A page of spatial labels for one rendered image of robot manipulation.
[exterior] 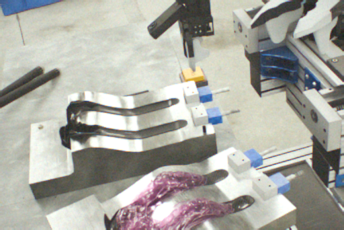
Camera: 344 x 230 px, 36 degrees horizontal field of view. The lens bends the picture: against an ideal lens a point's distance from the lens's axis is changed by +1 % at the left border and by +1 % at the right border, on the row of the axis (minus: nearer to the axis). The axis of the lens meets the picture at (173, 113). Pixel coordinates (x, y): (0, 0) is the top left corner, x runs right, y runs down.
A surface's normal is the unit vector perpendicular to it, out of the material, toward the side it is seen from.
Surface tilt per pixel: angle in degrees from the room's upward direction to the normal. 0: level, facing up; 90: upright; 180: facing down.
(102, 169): 90
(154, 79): 0
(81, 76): 0
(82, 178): 90
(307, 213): 0
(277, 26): 86
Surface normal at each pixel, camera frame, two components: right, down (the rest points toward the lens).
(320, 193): -0.13, -0.79
